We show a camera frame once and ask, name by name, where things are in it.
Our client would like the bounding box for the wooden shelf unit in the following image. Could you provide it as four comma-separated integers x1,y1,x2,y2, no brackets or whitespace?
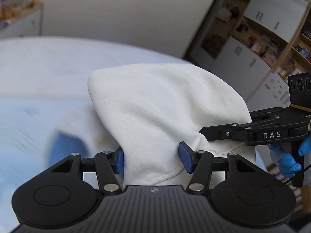
187,0,311,83

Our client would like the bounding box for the blue gloved right hand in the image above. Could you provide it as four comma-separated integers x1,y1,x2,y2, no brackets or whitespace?
268,135,310,178

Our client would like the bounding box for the white drawer cabinet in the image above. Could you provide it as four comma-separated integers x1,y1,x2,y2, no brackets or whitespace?
1,1,43,39

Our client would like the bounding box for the wooden chair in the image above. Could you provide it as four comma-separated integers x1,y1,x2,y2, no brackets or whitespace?
267,163,310,227

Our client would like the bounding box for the cream white sweatshirt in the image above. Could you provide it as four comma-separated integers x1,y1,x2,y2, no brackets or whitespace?
49,64,256,186

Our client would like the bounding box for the white kitchen cupboard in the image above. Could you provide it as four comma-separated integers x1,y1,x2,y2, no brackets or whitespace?
210,0,310,111

